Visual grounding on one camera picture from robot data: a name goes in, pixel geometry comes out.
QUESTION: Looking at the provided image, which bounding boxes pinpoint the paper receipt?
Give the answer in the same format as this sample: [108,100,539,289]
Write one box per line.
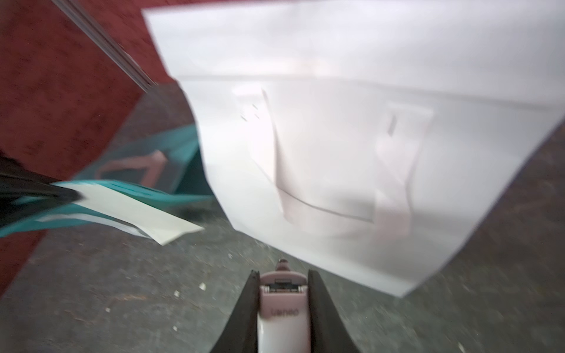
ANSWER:
[61,181,204,246]

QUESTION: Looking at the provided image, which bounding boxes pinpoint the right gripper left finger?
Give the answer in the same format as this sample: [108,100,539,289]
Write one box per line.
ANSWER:
[210,271,260,353]

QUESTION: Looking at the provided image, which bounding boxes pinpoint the white gift bag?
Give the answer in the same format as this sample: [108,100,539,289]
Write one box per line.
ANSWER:
[143,1,564,297]

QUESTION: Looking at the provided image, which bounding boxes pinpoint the small white stapler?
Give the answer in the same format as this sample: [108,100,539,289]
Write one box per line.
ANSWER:
[257,259,311,353]

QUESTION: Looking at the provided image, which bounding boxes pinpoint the teal gift bag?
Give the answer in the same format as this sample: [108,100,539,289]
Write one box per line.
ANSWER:
[1,125,213,239]

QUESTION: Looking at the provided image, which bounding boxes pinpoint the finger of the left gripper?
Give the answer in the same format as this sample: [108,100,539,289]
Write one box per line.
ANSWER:
[1,154,82,225]

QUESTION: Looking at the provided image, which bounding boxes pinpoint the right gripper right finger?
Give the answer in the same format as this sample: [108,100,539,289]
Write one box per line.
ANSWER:
[308,270,360,353]

